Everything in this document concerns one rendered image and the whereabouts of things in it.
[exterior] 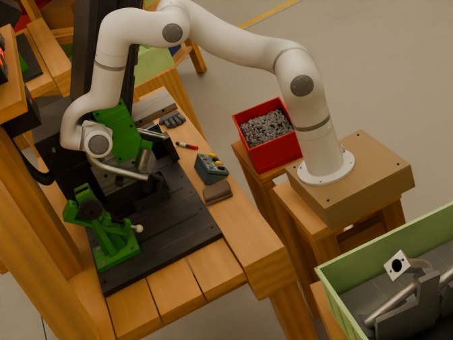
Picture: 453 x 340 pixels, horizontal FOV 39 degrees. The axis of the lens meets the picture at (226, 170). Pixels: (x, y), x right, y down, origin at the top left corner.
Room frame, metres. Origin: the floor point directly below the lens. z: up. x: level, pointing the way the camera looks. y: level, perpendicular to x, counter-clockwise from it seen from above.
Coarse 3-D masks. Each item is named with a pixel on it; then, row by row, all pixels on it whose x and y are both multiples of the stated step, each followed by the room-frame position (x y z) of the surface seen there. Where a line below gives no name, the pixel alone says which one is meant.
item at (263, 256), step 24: (144, 96) 2.90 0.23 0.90; (192, 144) 2.26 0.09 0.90; (192, 168) 2.08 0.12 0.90; (240, 192) 1.80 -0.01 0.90; (216, 216) 1.73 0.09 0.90; (240, 216) 1.68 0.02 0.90; (240, 240) 1.56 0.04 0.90; (264, 240) 1.51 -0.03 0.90; (240, 264) 1.50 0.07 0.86; (264, 264) 1.44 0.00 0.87; (288, 264) 1.45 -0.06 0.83; (264, 288) 1.44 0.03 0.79
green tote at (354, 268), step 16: (448, 208) 1.28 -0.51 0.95; (416, 224) 1.27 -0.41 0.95; (432, 224) 1.27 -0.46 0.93; (448, 224) 1.28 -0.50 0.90; (384, 240) 1.26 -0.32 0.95; (400, 240) 1.26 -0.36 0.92; (416, 240) 1.27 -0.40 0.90; (432, 240) 1.27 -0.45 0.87; (448, 240) 1.27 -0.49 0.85; (352, 256) 1.25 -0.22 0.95; (368, 256) 1.25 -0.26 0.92; (384, 256) 1.26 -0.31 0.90; (416, 256) 1.27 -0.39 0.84; (320, 272) 1.23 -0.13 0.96; (336, 272) 1.25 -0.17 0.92; (352, 272) 1.25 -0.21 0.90; (368, 272) 1.25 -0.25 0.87; (384, 272) 1.26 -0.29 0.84; (336, 288) 1.25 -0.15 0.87; (352, 288) 1.25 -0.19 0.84; (336, 304) 1.12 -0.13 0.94; (336, 320) 1.20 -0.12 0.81; (352, 320) 1.04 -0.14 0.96; (352, 336) 1.09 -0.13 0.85
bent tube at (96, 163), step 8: (88, 160) 1.99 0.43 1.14; (96, 160) 1.99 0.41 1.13; (96, 168) 1.98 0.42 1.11; (104, 168) 1.98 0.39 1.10; (112, 168) 1.98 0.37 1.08; (120, 168) 1.99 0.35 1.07; (120, 176) 1.98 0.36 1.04; (128, 176) 1.97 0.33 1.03; (136, 176) 1.97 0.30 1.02; (144, 176) 1.97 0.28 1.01
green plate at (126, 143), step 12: (120, 108) 2.07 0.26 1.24; (96, 120) 2.06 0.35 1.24; (108, 120) 2.06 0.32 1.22; (120, 120) 2.06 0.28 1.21; (132, 120) 2.06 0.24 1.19; (120, 132) 2.05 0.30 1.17; (132, 132) 2.05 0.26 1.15; (120, 144) 2.03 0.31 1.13; (132, 144) 2.04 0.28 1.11; (120, 156) 2.02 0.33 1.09; (132, 156) 2.02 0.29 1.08
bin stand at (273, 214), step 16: (240, 144) 2.28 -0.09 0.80; (240, 160) 2.24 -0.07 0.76; (256, 176) 2.03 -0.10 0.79; (272, 176) 1.99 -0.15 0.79; (256, 192) 2.26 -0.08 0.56; (272, 192) 1.99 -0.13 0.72; (272, 208) 1.99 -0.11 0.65; (272, 224) 2.27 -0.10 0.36; (288, 240) 1.99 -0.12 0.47; (304, 272) 1.99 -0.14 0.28; (304, 288) 1.99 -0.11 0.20
